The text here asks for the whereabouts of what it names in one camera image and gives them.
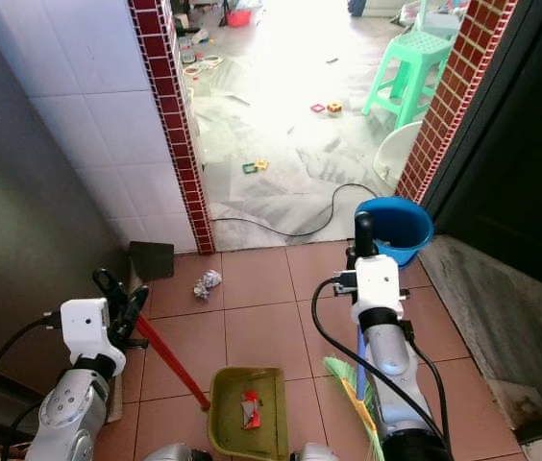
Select silver left robot leg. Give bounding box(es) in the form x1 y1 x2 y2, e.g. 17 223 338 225
141 443 210 461

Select blue plastic bucket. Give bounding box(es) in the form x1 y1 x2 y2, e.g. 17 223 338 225
354 196 435 268

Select white crumpled paper ball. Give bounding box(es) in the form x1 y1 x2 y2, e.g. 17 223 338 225
193 269 223 301

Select green plastic stool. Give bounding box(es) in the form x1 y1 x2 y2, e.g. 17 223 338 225
361 29 455 131

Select red and yellow toy blocks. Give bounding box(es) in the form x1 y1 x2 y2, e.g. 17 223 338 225
310 100 345 117

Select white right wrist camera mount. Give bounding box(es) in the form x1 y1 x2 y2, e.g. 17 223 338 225
351 254 405 323

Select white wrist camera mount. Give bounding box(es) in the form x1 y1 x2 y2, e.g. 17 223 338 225
60 298 126 376
351 254 405 323

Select silver right robot leg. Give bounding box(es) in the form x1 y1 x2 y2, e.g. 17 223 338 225
289 443 341 461

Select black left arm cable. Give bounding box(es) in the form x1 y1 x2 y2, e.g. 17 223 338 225
0 309 62 461

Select red plastic basin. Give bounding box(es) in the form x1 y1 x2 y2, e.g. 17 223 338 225
226 8 254 28

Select dark square plate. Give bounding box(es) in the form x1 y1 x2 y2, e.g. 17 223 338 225
128 240 176 282

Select olive dustpan with red handle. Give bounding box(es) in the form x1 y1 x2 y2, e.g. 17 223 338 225
138 322 290 461

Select green and yellow toy blocks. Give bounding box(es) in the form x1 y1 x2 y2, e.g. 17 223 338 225
241 158 270 176

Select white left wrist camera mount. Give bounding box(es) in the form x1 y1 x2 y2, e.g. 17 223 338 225
60 298 126 376

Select black floor cable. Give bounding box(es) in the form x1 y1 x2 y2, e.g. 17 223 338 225
211 182 380 239

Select red crumpled wrapper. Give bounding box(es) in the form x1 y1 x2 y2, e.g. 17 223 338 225
240 389 263 430

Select silver robot leg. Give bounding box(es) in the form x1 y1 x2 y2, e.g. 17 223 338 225
289 443 341 461
141 443 210 461

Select green broom with blue handle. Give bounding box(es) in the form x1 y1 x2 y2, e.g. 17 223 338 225
323 322 387 461

